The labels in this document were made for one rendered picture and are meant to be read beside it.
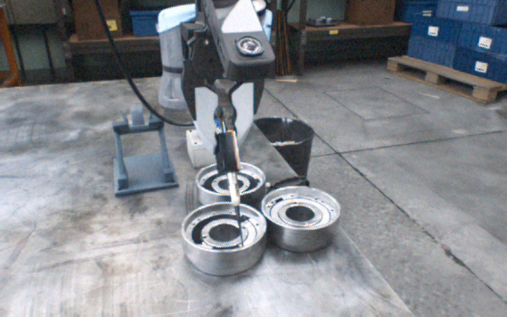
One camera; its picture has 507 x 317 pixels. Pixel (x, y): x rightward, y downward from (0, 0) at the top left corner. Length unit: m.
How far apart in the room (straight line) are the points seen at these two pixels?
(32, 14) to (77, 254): 3.83
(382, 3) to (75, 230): 4.36
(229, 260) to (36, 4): 3.95
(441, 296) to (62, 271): 1.45
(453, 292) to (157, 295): 1.44
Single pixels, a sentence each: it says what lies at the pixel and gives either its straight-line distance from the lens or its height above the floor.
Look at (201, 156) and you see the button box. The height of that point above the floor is 0.82.
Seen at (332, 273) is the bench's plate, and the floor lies 0.80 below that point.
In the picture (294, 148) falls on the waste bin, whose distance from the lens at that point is 1.77.
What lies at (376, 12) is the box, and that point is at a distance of 4.73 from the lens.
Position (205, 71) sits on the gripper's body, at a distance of 0.47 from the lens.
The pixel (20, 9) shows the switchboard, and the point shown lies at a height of 0.69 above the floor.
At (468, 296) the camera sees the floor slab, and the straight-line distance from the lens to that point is 1.83.
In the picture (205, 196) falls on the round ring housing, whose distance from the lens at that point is 0.61.
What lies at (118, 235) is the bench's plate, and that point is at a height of 0.80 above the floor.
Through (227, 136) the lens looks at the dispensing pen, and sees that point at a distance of 0.50.
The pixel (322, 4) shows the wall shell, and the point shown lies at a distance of 5.00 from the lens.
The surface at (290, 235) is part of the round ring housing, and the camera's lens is 0.53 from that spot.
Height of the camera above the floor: 1.15
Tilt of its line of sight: 26 degrees down
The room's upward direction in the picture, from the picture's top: straight up
